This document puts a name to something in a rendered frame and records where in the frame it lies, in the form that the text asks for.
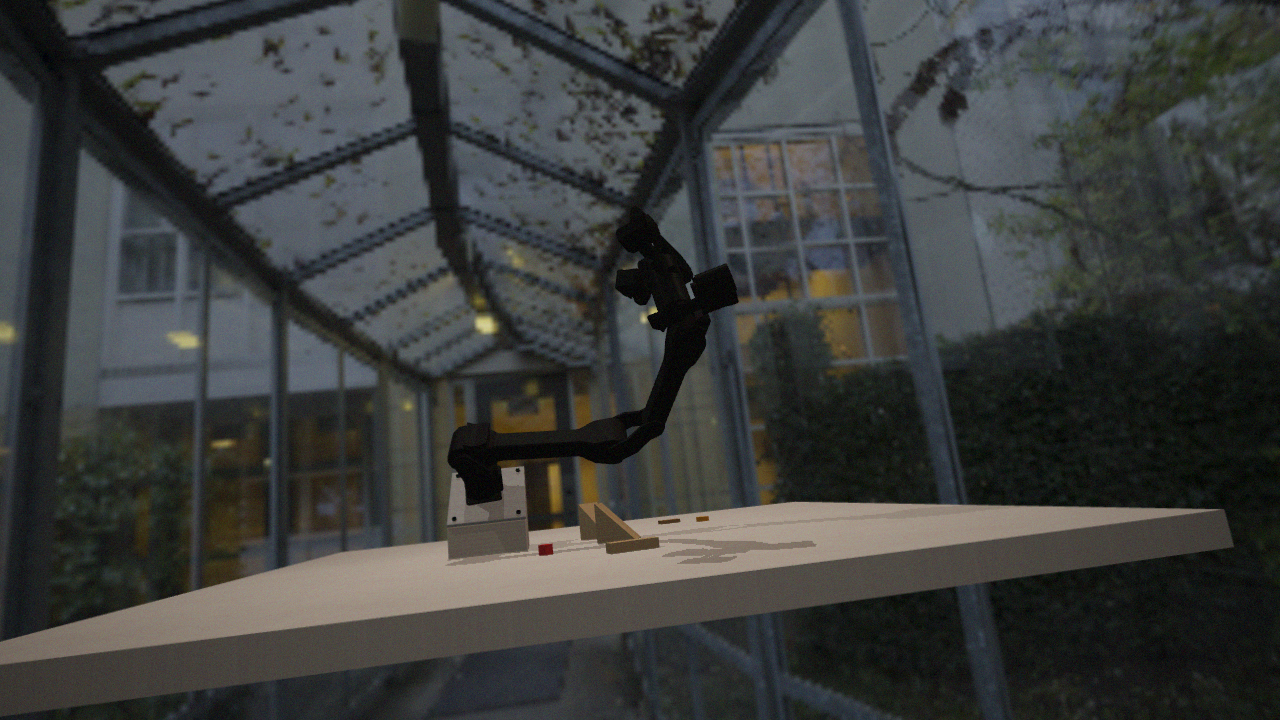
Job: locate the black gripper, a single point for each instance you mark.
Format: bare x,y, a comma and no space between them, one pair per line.
662,260

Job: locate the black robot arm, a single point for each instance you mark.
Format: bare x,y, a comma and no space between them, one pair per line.
475,449

